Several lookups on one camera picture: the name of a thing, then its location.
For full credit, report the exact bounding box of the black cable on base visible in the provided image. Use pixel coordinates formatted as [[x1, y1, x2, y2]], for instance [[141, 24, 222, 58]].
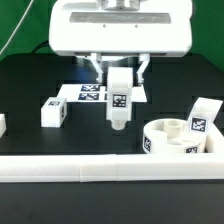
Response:
[[31, 39, 54, 55]]

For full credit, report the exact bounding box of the white cable on backdrop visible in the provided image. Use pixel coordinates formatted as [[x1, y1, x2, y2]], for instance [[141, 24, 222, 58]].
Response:
[[0, 0, 35, 56]]

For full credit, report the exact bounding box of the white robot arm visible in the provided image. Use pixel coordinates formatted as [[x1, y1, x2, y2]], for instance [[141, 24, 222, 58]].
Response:
[[49, 0, 193, 84]]

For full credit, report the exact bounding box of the white marker sheet with tags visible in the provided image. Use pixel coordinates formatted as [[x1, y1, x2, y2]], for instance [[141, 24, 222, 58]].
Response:
[[57, 84, 147, 102]]

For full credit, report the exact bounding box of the white round stool seat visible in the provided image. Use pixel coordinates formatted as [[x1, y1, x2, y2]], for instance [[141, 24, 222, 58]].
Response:
[[142, 119, 205, 154]]

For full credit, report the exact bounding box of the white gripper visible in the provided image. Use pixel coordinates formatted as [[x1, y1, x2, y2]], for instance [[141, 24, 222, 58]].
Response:
[[49, 0, 193, 86]]

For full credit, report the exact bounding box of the white U-shaped fence wall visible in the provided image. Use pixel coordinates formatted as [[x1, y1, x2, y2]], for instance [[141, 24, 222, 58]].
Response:
[[0, 111, 224, 184]]

